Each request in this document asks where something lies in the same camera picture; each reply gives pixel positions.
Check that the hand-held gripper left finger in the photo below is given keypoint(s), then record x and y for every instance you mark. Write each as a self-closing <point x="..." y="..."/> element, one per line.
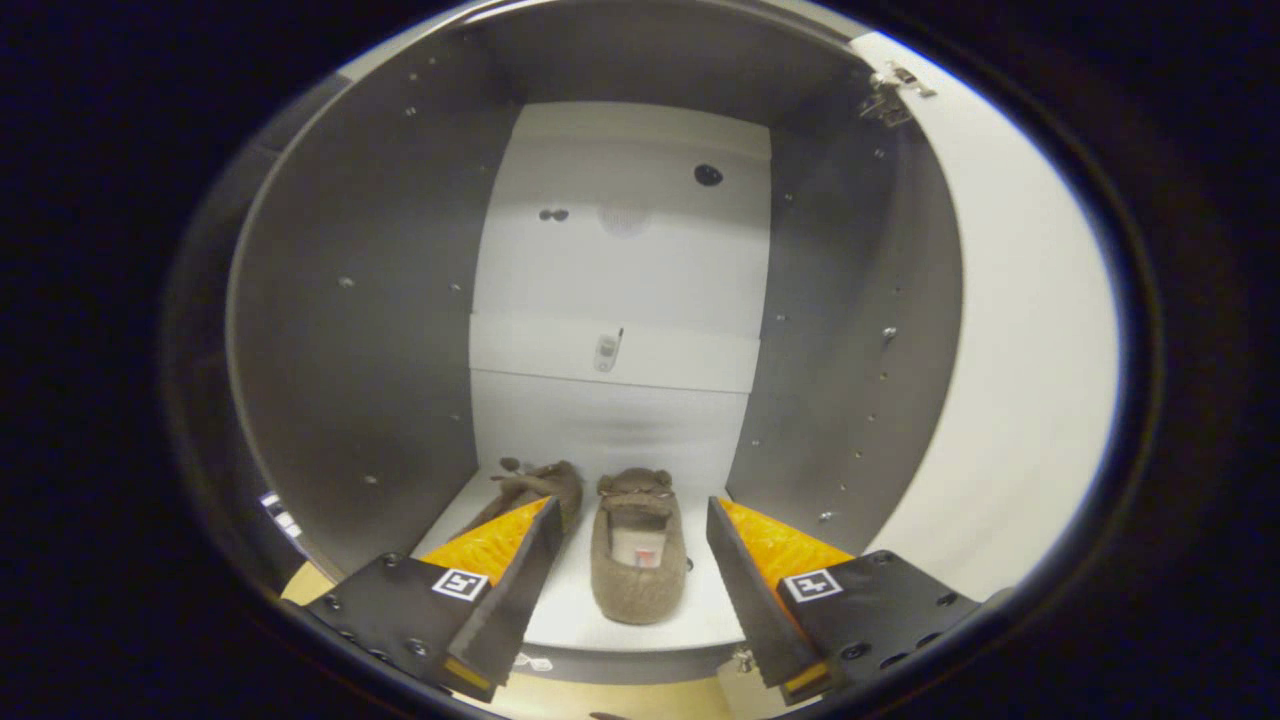
<point x="515" y="600"/>

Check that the black backdrop cloth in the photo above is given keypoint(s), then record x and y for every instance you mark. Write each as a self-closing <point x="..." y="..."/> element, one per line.
<point x="205" y="400"/>

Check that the white cabinet shelf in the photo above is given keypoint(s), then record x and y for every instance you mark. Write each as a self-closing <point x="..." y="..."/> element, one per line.
<point x="580" y="610"/>

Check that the grey shoe cabinet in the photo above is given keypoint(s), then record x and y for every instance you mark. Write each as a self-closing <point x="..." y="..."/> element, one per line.
<point x="350" y="350"/>

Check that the metal door hinge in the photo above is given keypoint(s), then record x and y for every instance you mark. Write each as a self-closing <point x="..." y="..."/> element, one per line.
<point x="745" y="660"/>
<point x="890" y="100"/>

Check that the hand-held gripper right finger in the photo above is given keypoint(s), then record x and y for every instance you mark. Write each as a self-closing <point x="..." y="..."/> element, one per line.
<point x="750" y="600"/>

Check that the brown fuzzy shoe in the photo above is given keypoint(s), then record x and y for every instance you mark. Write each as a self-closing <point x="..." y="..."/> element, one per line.
<point x="555" y="490"/>
<point x="640" y="600"/>

